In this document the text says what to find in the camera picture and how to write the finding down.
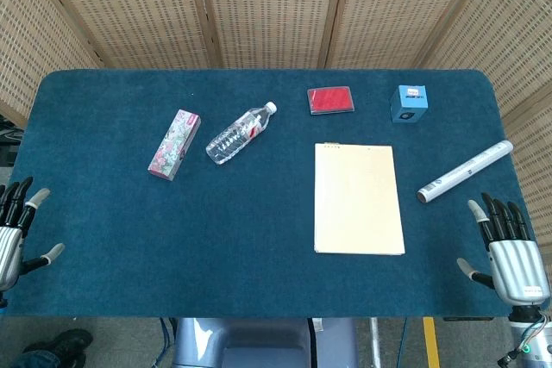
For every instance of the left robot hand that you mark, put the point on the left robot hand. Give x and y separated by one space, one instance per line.
9 243

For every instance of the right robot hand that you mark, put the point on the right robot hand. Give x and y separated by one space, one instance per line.
516 264

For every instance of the beige hardcover book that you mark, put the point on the beige hardcover book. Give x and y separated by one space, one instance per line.
358 200

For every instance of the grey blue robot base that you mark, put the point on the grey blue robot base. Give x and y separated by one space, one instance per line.
259 342

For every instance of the white cylindrical tube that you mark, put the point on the white cylindrical tube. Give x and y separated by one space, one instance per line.
466 171

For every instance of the black shoe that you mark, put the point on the black shoe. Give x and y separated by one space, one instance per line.
60 344

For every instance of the blue table cloth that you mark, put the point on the blue table cloth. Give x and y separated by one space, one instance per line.
172 230

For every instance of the floral pink carton box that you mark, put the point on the floral pink carton box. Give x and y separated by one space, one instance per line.
174 144

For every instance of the blue cube box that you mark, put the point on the blue cube box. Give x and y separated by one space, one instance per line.
409 104

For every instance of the red ink pad case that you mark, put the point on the red ink pad case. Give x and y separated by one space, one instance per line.
331 100

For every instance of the clear plastic water bottle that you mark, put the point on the clear plastic water bottle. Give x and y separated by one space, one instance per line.
237 134

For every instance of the woven bamboo folding screen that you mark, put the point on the woven bamboo folding screen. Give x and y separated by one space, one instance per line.
276 10

